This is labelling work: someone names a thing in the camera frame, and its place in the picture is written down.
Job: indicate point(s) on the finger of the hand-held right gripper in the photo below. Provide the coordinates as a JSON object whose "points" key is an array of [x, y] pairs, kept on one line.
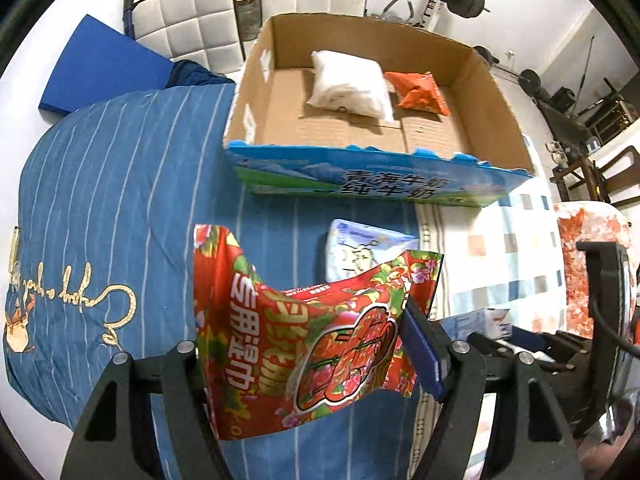
{"points": [[520, 342]]}

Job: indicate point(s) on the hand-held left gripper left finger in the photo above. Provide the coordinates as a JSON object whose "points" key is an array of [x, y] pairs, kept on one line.
{"points": [[172, 385]]}

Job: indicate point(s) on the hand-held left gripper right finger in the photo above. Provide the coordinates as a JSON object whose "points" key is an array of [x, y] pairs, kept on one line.
{"points": [[422, 350]]}

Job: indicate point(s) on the red floral wet wipes packet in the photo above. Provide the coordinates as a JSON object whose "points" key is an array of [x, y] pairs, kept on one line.
{"points": [[310, 340]]}

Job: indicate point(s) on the cardboard box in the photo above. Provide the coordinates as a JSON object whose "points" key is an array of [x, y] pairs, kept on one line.
{"points": [[360, 125]]}

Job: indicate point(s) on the orange snack packet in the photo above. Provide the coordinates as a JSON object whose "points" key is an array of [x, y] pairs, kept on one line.
{"points": [[417, 91]]}

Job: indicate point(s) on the white pillow-shaped packet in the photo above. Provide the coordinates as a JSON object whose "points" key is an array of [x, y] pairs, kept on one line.
{"points": [[347, 85]]}

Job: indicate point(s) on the checked white bed sheet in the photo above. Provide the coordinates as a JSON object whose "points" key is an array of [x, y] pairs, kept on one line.
{"points": [[500, 260]]}

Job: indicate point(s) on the red white patterned cloth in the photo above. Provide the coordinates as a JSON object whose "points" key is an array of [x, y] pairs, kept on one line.
{"points": [[585, 260]]}

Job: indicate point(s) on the blue white tissue packet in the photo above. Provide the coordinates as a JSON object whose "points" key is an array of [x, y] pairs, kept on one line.
{"points": [[357, 250]]}

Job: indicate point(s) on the dark wooden chair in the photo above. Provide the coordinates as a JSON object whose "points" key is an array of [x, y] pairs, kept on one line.
{"points": [[600, 170]]}

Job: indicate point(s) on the blue striped quilt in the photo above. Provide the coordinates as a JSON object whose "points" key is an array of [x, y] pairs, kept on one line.
{"points": [[125, 185]]}

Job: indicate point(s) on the black dumbbell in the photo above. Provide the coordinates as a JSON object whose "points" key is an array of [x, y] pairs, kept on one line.
{"points": [[527, 80]]}

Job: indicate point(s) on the dark blue cloth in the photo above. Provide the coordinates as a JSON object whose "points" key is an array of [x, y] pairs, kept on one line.
{"points": [[192, 75]]}

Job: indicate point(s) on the blue foam mat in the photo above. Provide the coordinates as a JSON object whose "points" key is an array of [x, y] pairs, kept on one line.
{"points": [[100, 67]]}

